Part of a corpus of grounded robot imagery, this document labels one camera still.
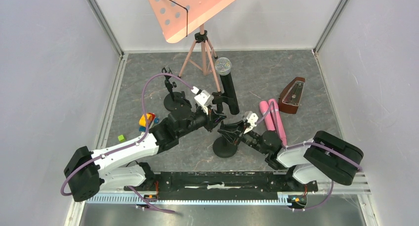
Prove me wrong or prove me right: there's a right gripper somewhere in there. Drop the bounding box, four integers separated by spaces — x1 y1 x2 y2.
218 119 268 155

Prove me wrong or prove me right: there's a black microphone stand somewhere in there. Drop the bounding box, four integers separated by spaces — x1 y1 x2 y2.
164 75 184 111
179 91 192 109
212 91 238 158

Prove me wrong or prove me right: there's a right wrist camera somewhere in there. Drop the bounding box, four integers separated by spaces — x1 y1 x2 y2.
243 111 259 134

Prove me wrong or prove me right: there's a brown metronome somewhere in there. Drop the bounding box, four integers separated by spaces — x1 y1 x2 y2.
278 77 305 114

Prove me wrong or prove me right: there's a pink microphone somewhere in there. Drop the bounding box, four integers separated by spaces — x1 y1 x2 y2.
259 100 276 131
268 99 287 146

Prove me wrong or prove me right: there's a pink music stand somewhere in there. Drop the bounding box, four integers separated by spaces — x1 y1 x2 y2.
148 0 236 91

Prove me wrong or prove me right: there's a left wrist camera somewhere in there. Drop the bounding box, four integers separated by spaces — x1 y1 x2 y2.
191 86 214 115

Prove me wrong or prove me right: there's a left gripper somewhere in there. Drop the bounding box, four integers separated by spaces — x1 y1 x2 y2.
177 105 227 138

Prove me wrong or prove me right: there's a small green cube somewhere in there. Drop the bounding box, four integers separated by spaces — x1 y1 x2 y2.
118 135 126 142

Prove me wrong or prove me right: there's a black microphone silver grille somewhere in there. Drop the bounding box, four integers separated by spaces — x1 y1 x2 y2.
214 57 240 115

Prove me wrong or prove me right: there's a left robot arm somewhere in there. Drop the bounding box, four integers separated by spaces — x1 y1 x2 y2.
61 107 226 202

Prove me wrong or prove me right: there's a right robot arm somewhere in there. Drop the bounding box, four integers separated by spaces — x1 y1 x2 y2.
218 121 364 190

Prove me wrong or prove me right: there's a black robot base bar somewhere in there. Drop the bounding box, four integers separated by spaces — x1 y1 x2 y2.
135 171 318 201

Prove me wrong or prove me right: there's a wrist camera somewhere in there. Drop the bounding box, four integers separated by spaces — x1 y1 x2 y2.
191 86 214 115
243 111 259 134

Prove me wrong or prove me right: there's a colourful toy block stack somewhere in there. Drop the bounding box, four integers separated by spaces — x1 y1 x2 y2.
139 113 160 132

